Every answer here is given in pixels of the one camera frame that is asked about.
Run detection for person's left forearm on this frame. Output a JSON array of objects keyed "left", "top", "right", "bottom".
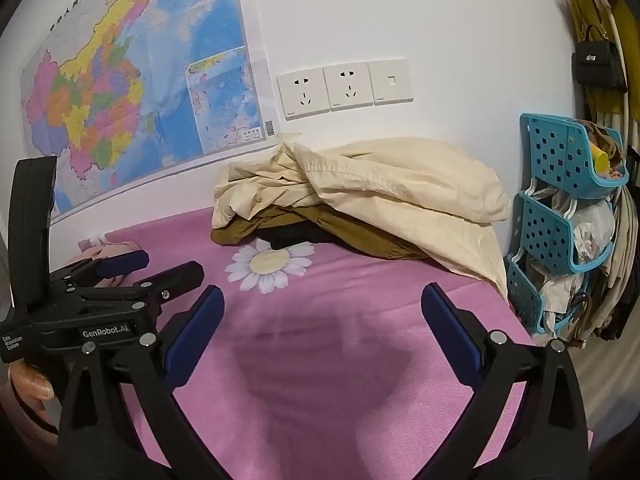
[{"left": 6, "top": 400, "right": 60, "bottom": 463}]

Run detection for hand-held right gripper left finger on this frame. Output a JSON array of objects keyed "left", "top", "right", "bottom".
[{"left": 57, "top": 285, "right": 226, "bottom": 480}]

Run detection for yellow green hanging garment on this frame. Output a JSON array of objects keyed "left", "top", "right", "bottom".
[{"left": 570, "top": 0, "right": 640, "bottom": 121}]

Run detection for light pink folded cloth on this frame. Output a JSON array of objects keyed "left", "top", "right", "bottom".
[{"left": 77, "top": 237, "right": 143, "bottom": 288}]

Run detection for black garment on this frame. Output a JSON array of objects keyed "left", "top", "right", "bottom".
[{"left": 257, "top": 222, "right": 346, "bottom": 251}]

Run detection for beige hanging bags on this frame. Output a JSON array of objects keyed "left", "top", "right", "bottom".
[{"left": 600, "top": 185, "right": 640, "bottom": 341}]

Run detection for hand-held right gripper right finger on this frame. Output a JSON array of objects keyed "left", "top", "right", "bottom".
[{"left": 421, "top": 282, "right": 590, "bottom": 480}]

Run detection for colourful wall map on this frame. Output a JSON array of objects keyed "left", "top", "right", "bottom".
[{"left": 20, "top": 0, "right": 278, "bottom": 223}]

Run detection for cream bed sheet cloth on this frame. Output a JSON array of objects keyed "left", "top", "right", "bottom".
[{"left": 211, "top": 136, "right": 512, "bottom": 303}]

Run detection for blue plastic storage rack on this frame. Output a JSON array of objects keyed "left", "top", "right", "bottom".
[{"left": 505, "top": 112, "right": 630, "bottom": 335}]

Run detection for person's left hand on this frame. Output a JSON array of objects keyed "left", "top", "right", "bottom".
[{"left": 7, "top": 362, "right": 57, "bottom": 402}]

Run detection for olive green jacket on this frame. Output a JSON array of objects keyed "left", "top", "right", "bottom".
[{"left": 210, "top": 204, "right": 441, "bottom": 261}]

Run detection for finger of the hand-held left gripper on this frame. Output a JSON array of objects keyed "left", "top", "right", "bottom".
[
  {"left": 50, "top": 249, "right": 151, "bottom": 288},
  {"left": 65, "top": 261, "right": 206, "bottom": 318}
]

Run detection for yellow cup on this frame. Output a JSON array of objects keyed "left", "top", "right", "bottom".
[{"left": 590, "top": 142, "right": 611, "bottom": 176}]

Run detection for white plastic bag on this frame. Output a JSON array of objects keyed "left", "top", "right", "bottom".
[{"left": 572, "top": 205, "right": 615, "bottom": 266}]

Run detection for pink flower print bedsheet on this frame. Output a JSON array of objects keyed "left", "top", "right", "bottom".
[{"left": 50, "top": 207, "right": 596, "bottom": 480}]

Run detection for black handbag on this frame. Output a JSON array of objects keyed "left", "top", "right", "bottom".
[{"left": 571, "top": 25, "right": 628, "bottom": 93}]

